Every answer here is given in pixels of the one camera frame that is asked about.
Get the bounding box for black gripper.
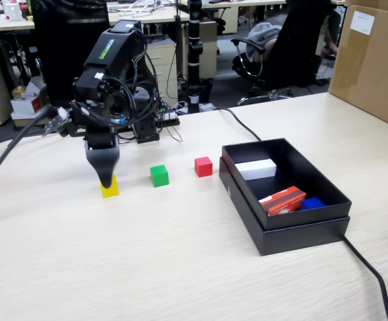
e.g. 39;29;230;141
69;100;122;189

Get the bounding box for yellow wooden cube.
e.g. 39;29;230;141
100;173;120;199

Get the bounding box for green wooden cube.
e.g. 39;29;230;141
149;165;170;188

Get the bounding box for red wooden cube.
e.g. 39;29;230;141
194;156;213;178

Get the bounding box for flat brown cardboard box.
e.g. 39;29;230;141
13;115;51;128

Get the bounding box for white rectangular box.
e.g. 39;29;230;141
234;158;278;181

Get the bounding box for orange staples box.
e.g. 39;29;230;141
258;185;307;217

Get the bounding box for black open box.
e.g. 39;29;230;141
218;156;351;257

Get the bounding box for black cardboard box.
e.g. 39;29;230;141
221;137;353;231

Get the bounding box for large brown cardboard box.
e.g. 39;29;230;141
327;0;388;133

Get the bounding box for robot control board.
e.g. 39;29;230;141
108;112;130;128

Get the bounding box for white and red carton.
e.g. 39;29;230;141
10;76;50;114

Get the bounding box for black mesh-back office chair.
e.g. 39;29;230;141
29;0;112;108

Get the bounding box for black pole white bands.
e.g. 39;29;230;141
186;0;204;114

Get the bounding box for white laptop stand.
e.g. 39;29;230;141
117;0;160;18

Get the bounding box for narrow beige cabinet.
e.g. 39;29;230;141
199;20;220;80

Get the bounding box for grey cloth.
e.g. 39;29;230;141
247;21;282;64

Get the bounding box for blue wooden cube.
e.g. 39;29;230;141
299;197;327;212

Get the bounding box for black chair chrome armrests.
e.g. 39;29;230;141
230;0;336;106

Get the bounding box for white paper label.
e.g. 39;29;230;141
351;10;376;36

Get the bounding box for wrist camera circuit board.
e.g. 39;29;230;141
42;106;73;138

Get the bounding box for thin black wire loop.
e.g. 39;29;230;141
159;120;185;143

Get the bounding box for black sleeved camera cable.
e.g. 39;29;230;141
0;104;60;193

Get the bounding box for thin black cable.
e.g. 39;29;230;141
210;107;264;142

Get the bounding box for thick black cable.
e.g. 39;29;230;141
342;235;388;321

